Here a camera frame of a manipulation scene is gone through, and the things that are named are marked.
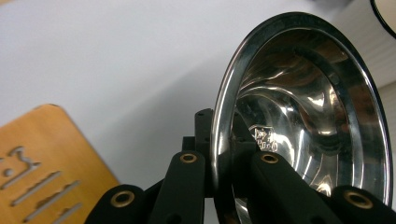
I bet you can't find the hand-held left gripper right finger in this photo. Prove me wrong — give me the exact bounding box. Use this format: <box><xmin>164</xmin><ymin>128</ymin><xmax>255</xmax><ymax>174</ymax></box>
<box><xmin>231</xmin><ymin>113</ymin><xmax>262</xmax><ymax>200</ymax></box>

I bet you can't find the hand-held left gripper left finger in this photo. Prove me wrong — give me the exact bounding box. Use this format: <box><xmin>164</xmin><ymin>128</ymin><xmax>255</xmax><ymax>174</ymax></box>
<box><xmin>181</xmin><ymin>107</ymin><xmax>217</xmax><ymax>199</ymax></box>

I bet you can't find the shiny steel bowl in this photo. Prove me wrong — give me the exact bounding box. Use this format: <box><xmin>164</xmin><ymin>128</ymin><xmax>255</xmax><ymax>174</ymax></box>
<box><xmin>209</xmin><ymin>11</ymin><xmax>394</xmax><ymax>224</ymax></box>

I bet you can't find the white cup black rim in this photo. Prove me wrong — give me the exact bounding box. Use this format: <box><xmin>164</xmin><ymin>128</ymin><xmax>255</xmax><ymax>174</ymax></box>
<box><xmin>368</xmin><ymin>0</ymin><xmax>396</xmax><ymax>90</ymax></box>

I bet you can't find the white table sheet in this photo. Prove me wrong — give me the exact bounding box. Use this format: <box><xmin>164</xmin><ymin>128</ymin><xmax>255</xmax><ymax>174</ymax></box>
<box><xmin>0</xmin><ymin>0</ymin><xmax>396</xmax><ymax>224</ymax></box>

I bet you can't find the carved wooden coaster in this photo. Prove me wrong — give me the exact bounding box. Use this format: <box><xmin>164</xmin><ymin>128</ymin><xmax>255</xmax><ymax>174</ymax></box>
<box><xmin>0</xmin><ymin>104</ymin><xmax>120</xmax><ymax>224</ymax></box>

